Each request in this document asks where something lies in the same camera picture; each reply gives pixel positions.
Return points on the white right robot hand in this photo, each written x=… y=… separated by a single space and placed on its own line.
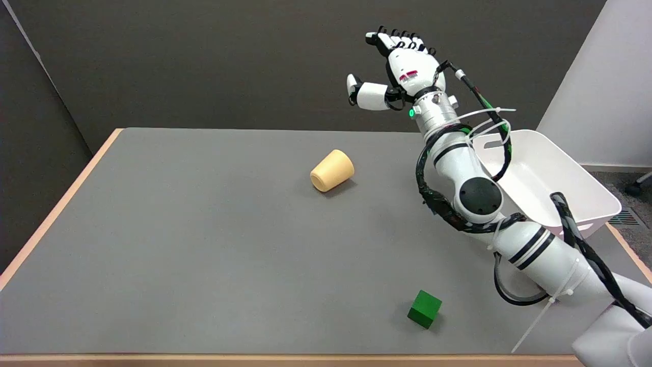
x=410 y=63

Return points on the yellow cup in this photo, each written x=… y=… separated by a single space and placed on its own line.
x=332 y=171

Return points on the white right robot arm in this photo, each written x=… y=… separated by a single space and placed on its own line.
x=473 y=188

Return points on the white plastic bin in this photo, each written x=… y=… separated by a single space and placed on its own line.
x=550 y=178

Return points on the green cube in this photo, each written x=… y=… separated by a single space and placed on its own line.
x=424 y=309

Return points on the black chair caster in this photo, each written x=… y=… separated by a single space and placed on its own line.
x=636 y=187

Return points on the floor vent grille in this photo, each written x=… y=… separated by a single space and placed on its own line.
x=625 y=218

